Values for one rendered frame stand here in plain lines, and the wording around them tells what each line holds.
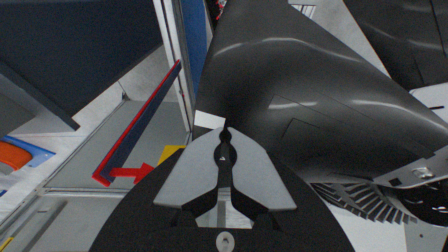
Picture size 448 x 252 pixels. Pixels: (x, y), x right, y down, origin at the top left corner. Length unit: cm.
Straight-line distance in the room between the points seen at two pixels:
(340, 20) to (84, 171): 206
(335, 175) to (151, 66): 147
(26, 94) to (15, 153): 333
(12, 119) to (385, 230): 94
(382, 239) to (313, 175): 42
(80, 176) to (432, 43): 142
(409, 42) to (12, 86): 70
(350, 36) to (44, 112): 173
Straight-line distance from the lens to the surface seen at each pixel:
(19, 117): 57
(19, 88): 52
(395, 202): 34
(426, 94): 34
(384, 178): 28
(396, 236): 64
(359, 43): 167
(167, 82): 32
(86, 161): 134
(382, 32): 34
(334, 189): 38
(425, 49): 34
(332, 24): 148
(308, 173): 21
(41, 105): 53
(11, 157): 381
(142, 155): 115
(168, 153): 46
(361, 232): 58
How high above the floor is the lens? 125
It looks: 45 degrees down
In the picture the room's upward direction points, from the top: 179 degrees counter-clockwise
